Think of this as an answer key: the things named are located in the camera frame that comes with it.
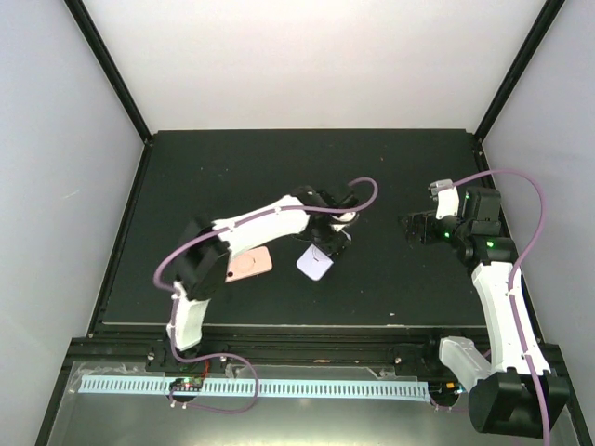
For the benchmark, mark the lavender phone case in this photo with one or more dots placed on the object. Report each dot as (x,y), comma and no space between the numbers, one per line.
(314,263)

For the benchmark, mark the pink cased phone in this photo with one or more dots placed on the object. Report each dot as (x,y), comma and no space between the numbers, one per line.
(249,264)

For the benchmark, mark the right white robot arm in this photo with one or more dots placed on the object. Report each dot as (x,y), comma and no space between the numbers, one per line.
(513,391)

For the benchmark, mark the light blue slotted cable duct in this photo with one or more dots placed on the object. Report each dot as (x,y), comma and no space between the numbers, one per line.
(263,388)

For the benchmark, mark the small circuit board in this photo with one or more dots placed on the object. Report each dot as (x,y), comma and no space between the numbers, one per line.
(186,384)

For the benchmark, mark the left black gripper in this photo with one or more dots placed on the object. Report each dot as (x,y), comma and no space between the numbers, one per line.
(334,248)

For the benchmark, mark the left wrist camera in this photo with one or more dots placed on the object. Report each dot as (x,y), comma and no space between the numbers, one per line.
(341,222)

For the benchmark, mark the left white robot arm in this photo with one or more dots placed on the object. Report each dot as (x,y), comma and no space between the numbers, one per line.
(224,250)

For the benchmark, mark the black aluminium front rail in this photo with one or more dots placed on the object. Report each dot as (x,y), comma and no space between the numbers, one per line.
(406,352)

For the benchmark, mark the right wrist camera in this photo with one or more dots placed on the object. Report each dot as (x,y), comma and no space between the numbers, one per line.
(444,194)

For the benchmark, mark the left black frame post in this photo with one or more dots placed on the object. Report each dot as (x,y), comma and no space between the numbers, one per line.
(103,56)

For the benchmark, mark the right black frame post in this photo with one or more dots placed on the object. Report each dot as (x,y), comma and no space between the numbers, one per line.
(531,43)

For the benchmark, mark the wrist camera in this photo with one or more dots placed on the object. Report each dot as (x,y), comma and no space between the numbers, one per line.
(341,222)
(444,194)

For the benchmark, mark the black frame post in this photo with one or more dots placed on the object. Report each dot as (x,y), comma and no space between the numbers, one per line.
(103,56)
(531,43)

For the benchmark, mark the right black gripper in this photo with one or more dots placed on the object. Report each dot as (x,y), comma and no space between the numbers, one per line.
(429,235)

